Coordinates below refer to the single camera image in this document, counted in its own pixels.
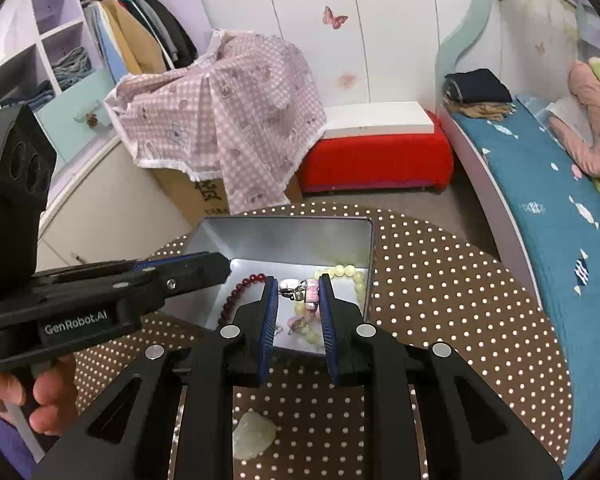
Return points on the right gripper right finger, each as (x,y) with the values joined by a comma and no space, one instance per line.
(359,354)

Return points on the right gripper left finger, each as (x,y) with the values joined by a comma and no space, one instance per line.
(235,355)

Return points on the pink bead jewelry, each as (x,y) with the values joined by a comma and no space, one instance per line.
(305,298)

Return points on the person's left hand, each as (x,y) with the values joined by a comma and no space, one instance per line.
(55,393)

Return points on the pale jade pendant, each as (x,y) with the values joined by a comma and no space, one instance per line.
(253,435)

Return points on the brown polka dot tablecloth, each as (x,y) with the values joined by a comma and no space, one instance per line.
(427,285)

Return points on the silver metal tin box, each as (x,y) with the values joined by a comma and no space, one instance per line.
(283,247)

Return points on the cardboard box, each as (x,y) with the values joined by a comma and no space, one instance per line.
(195,200)

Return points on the red ottoman bench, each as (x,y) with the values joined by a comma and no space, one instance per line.
(398,160)

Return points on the teal drawer cabinet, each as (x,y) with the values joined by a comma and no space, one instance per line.
(77,116)

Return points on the white board on ottoman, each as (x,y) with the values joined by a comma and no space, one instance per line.
(377,119)

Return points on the pink checkered cloth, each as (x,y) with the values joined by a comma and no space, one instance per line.
(246,112)

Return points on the blue candy print bedsheet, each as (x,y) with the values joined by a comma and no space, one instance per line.
(557,214)

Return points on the lilac shelf unit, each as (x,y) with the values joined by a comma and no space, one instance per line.
(34,36)

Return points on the dark folded clothes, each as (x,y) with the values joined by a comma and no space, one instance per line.
(477,94)

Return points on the hanging clothes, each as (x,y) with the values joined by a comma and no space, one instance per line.
(138,37)

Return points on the pink folded blanket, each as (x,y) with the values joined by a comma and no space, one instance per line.
(582,84)

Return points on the white wardrobe with butterflies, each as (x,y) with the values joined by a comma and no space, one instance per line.
(358,50)

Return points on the teal bunk bed frame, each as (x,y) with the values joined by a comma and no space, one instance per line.
(461,39)

